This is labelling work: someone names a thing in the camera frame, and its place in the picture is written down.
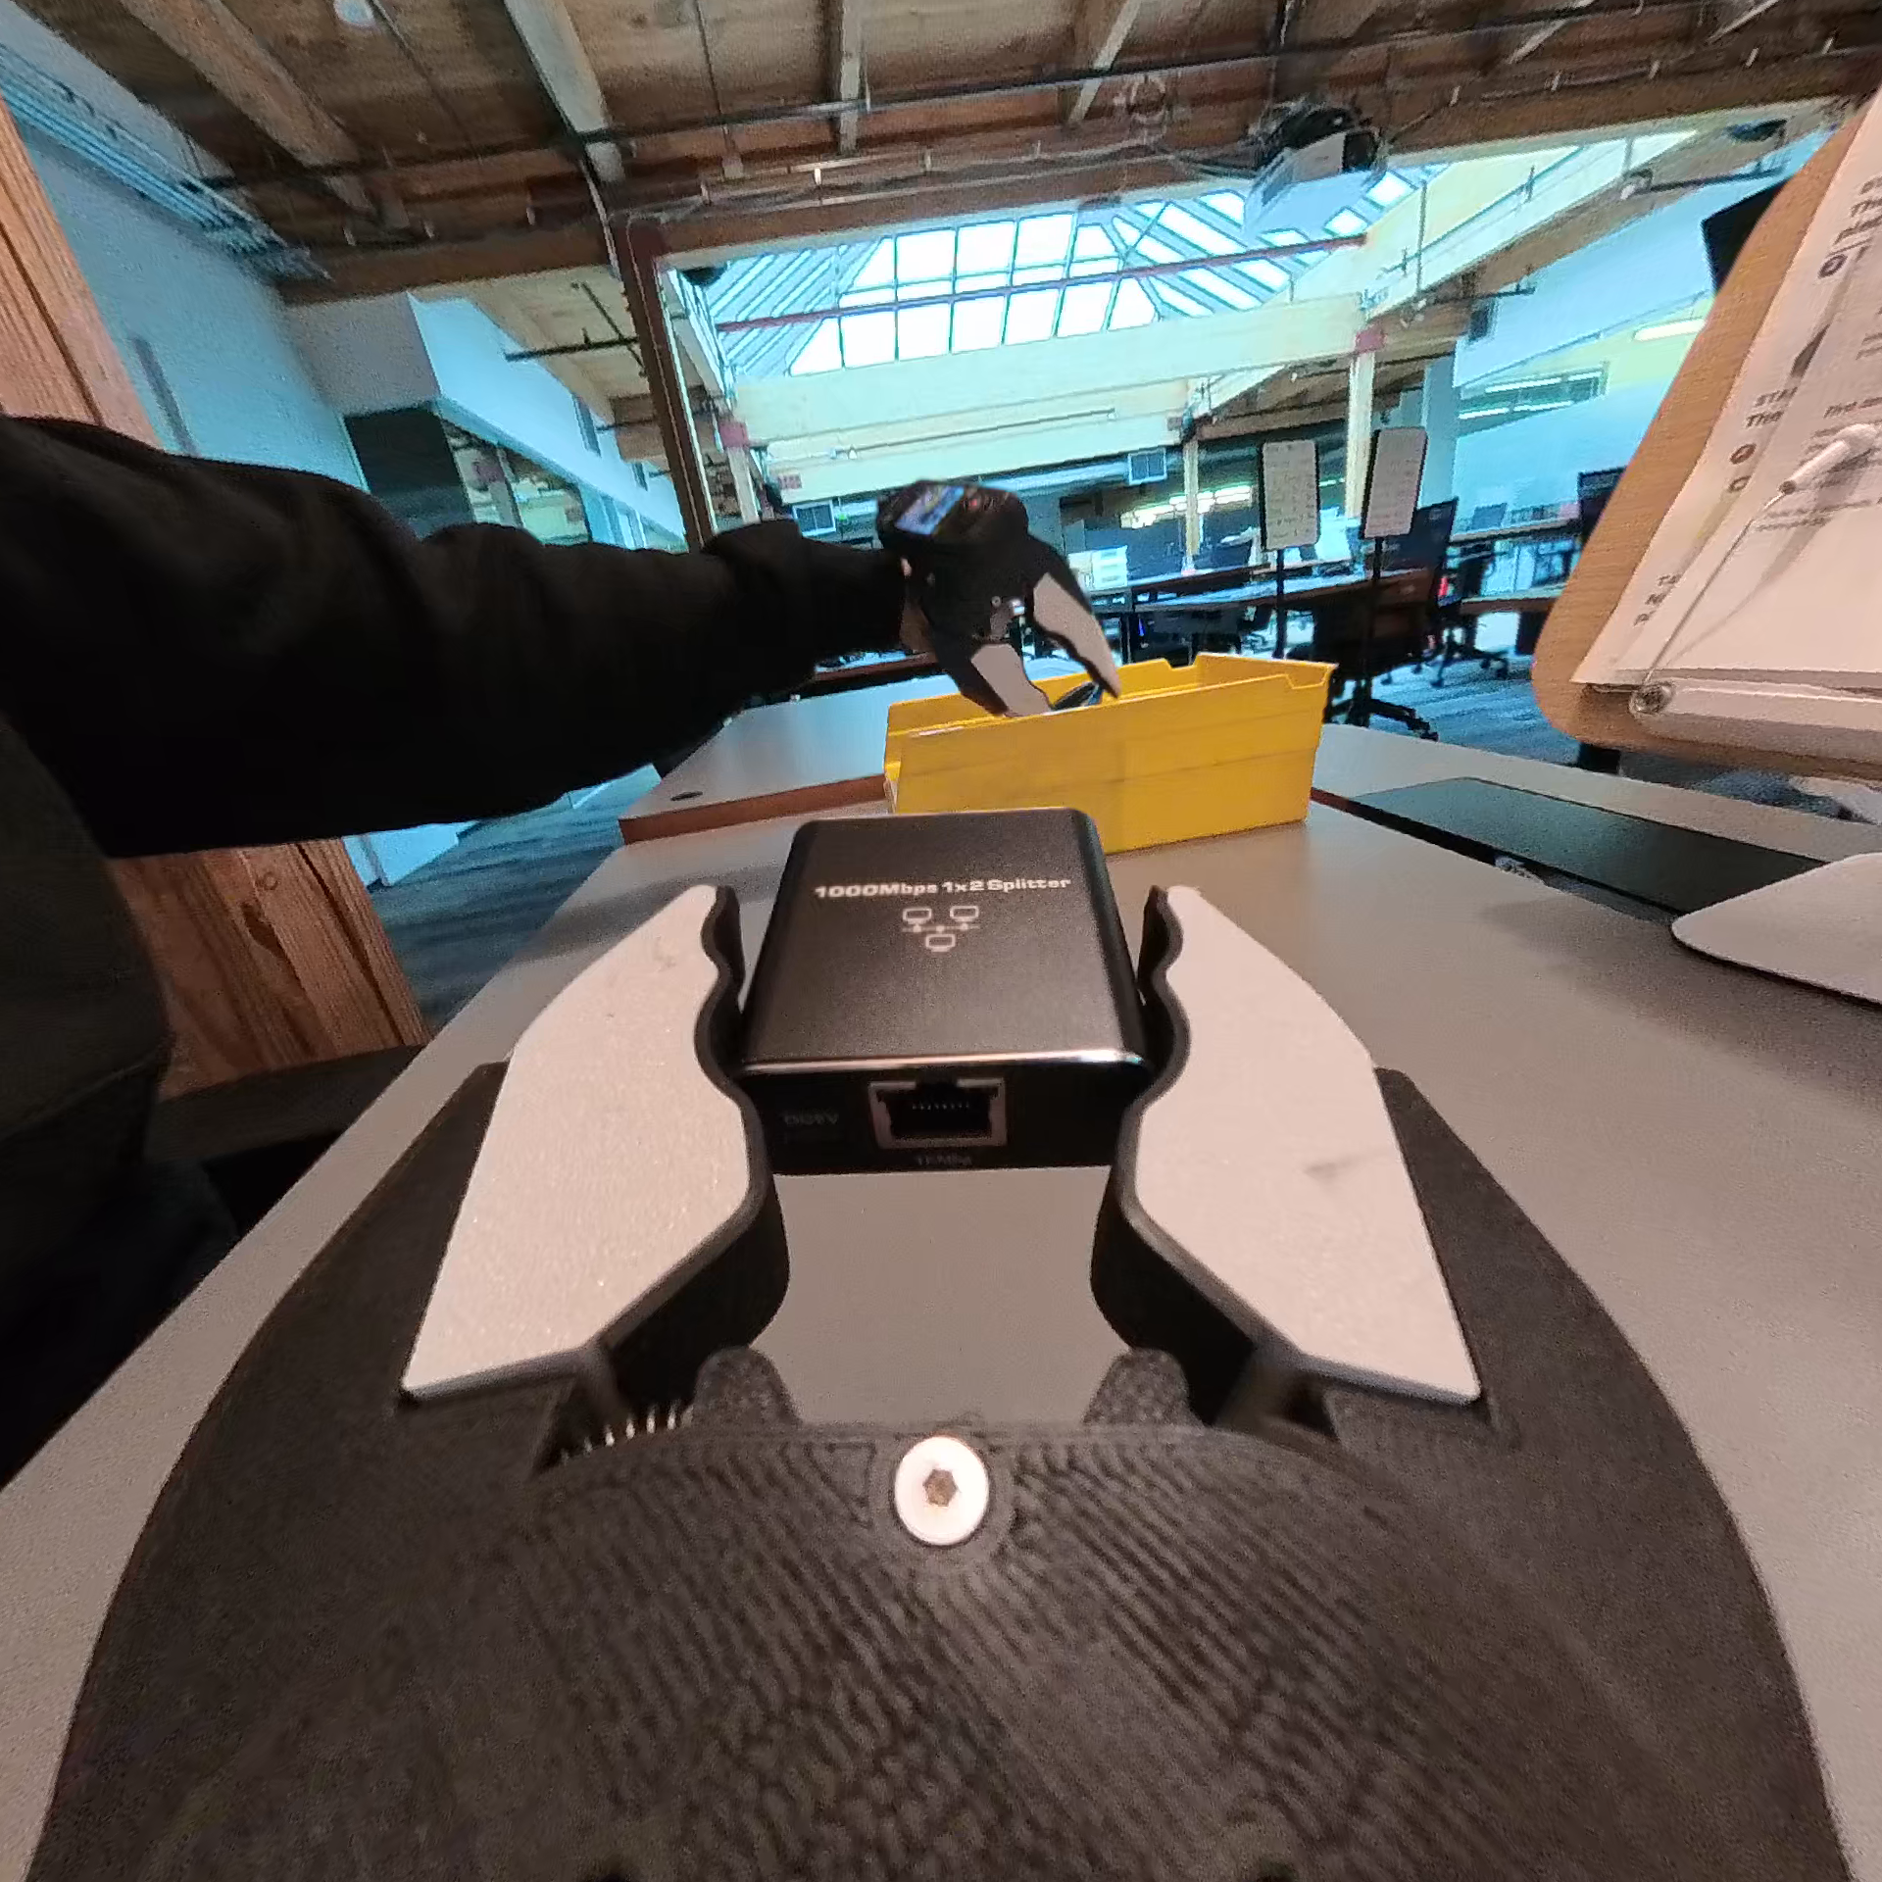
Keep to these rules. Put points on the printed instruction sheet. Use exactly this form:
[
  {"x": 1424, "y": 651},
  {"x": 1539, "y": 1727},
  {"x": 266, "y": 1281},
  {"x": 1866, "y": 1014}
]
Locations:
[{"x": 1807, "y": 486}]

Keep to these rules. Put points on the instruction sheet on stand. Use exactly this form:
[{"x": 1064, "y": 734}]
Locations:
[{"x": 1647, "y": 442}]

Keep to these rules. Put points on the grey ceiling-mounted unit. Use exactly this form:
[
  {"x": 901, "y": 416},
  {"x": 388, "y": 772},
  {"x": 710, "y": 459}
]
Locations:
[{"x": 1316, "y": 163}]

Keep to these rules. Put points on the yellow plastic bin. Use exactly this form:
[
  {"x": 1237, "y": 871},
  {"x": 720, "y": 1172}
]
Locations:
[{"x": 1118, "y": 765}]

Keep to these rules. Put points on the black flat pad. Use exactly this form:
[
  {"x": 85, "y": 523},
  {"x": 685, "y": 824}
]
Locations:
[{"x": 1587, "y": 839}]

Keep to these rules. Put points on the grey desk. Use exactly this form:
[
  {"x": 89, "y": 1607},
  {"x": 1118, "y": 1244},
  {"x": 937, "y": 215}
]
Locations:
[
  {"x": 763, "y": 751},
  {"x": 1543, "y": 1104}
]

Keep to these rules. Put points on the black network splitter box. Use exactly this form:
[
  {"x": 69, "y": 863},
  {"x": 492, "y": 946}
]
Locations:
[{"x": 940, "y": 956}]

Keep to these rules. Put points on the white board on stand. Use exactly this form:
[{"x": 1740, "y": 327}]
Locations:
[
  {"x": 1394, "y": 478},
  {"x": 1290, "y": 493}
]

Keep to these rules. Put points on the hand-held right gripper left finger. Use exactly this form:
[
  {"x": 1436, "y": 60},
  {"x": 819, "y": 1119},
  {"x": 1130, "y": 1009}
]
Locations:
[{"x": 587, "y": 1162}]

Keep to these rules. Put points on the black office chair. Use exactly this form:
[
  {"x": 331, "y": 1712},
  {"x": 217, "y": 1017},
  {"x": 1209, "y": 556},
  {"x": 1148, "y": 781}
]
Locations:
[{"x": 1403, "y": 586}]

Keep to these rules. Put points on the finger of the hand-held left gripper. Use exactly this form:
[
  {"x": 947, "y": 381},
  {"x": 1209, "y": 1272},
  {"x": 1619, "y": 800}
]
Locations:
[
  {"x": 1076, "y": 626},
  {"x": 1007, "y": 679}
]

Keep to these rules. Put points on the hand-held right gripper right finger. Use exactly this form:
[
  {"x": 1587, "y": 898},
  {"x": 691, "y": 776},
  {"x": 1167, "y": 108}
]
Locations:
[{"x": 1293, "y": 1176}]

